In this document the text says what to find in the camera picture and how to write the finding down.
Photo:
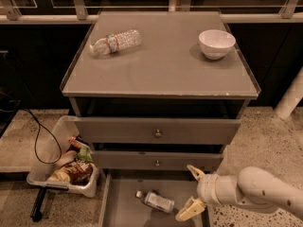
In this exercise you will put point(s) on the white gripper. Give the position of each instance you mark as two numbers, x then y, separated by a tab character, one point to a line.
206	186

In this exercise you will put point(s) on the blue plastic bottle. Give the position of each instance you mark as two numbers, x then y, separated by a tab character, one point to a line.
155	201

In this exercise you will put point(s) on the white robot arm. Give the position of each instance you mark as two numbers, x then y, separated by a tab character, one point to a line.
253	189

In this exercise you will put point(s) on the grey bottom drawer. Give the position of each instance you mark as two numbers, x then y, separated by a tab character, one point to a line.
121	208

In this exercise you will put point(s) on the grey drawer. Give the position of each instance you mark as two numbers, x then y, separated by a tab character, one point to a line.
121	208
155	160
157	130

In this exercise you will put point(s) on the grey middle drawer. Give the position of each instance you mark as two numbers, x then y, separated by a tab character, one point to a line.
155	160

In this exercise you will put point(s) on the grey drawer cabinet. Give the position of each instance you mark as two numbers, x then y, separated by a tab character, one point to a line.
167	76

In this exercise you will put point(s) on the grey top drawer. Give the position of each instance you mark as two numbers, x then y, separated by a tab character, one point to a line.
157	130

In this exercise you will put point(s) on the clear crinkled water bottle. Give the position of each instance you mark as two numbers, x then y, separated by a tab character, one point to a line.
115	42

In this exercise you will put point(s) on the green snack packet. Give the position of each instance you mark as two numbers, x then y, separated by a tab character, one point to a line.
84	154

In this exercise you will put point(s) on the brown snack bag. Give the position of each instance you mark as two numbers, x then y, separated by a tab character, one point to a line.
76	172

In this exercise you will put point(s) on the white pillar base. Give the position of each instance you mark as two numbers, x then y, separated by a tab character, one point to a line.
291	98

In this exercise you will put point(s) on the white ceramic bowl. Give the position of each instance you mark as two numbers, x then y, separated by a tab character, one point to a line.
216	44

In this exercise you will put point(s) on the clear plastic bin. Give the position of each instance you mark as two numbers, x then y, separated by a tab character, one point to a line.
61	148

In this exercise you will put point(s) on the black bar on floor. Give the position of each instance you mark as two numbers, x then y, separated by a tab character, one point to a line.
36	213

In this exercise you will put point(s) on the metal window railing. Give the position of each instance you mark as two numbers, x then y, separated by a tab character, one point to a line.
85	11

